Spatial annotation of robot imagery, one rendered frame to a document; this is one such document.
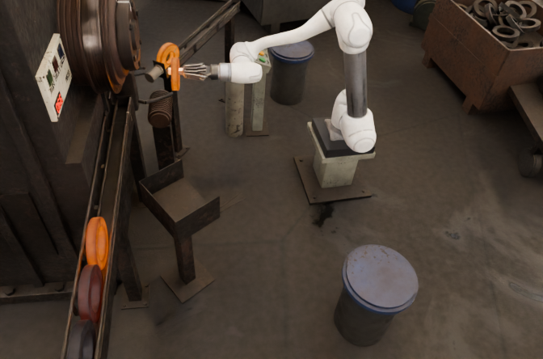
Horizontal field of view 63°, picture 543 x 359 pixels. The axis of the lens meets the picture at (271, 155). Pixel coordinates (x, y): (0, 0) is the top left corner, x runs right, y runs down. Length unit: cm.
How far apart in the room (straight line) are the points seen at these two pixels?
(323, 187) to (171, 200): 116
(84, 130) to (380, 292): 135
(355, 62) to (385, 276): 93
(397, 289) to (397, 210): 92
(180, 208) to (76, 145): 47
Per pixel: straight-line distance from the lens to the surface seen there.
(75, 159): 176
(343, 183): 278
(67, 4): 182
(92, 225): 164
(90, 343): 161
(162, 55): 248
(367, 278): 195
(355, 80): 209
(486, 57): 353
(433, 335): 243
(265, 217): 259
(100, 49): 173
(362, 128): 224
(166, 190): 194
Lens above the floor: 206
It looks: 44 degrees down
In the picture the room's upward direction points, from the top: 5 degrees clockwise
